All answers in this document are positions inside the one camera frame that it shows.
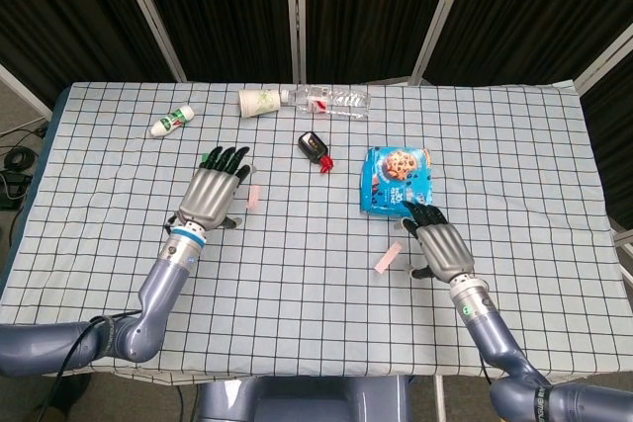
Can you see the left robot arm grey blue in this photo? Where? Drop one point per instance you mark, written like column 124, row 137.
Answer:
column 158, row 283

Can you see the black power adapter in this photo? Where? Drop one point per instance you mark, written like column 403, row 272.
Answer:
column 12, row 190

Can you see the green card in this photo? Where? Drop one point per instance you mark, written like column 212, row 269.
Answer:
column 205, row 160

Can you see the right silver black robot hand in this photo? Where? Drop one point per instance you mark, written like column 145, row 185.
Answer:
column 445, row 249

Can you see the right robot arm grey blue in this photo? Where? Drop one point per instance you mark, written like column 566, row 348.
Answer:
column 494, row 333

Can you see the black folding screen panel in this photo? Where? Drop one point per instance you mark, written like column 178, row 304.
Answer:
column 74, row 12
column 613, row 145
column 222, row 7
column 534, row 7
column 366, row 7

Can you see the grey blue robot torso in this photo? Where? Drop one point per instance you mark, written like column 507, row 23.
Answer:
column 306, row 399

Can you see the clear plastic water bottle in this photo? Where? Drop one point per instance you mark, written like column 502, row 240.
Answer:
column 341, row 103

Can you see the white table leg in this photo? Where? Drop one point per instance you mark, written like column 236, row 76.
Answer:
column 440, row 399

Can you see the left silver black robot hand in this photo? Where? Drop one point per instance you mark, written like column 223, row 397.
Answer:
column 207, row 197

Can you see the pink blue paper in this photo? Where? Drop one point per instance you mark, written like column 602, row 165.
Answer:
column 253, row 197

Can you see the black bottle red cap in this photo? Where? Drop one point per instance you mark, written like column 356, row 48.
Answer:
column 311, row 144

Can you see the blue cookie box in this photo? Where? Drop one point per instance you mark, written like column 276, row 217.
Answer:
column 390, row 180

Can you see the light blue checked tablecloth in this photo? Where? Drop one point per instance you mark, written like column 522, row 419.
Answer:
column 316, row 293

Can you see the small white bottle green label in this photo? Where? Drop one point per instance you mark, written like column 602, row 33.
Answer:
column 170, row 122

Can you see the white paper cup green print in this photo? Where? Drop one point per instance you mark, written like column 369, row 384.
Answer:
column 257, row 102

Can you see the pink strip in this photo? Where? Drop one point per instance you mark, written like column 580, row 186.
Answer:
column 388, row 257

